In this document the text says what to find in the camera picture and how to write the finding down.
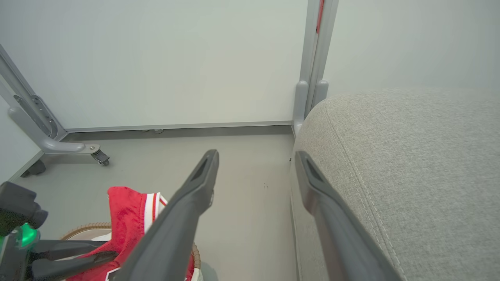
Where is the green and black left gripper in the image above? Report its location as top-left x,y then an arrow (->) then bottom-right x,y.
0,222 -> 118,281

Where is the white partition panel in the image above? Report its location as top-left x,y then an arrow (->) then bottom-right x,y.
0,0 -> 310,133

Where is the white basket with brown rim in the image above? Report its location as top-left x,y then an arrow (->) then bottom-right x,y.
61,222 -> 203,281

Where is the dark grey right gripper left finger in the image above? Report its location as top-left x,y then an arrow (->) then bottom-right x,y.
111,149 -> 220,281

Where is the red and white jersey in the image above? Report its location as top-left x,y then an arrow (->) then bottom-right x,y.
66,187 -> 196,281

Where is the grey fabric sofa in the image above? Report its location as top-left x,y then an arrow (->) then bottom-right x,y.
290,88 -> 500,281

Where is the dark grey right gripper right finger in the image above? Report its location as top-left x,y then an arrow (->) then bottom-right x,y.
295,151 -> 404,281

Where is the black caster wheel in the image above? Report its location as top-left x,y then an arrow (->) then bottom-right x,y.
20,160 -> 46,178
91,150 -> 111,167

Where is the black left wrist camera unit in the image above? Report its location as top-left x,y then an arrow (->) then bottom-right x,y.
0,181 -> 48,236

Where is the thin red strip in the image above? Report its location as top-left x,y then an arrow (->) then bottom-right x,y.
316,0 -> 325,34

